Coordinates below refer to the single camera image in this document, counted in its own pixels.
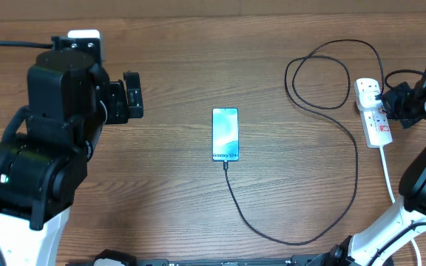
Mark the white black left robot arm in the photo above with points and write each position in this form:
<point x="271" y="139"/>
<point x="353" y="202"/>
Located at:
<point x="45" y="148"/>

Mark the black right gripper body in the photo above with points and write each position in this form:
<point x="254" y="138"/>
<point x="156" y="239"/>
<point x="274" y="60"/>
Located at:
<point x="401" y="103"/>

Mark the white USB charger plug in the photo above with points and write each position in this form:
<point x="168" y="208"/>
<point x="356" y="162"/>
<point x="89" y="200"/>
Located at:
<point x="367" y="101"/>

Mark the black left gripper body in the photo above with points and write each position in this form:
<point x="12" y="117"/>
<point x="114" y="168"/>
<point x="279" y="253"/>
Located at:
<point x="117" y="110"/>

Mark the white power strip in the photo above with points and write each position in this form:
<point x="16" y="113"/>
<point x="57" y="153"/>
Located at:
<point x="375" y="123"/>

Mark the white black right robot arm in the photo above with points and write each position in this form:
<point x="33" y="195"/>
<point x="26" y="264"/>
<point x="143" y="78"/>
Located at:
<point x="406" y="218"/>

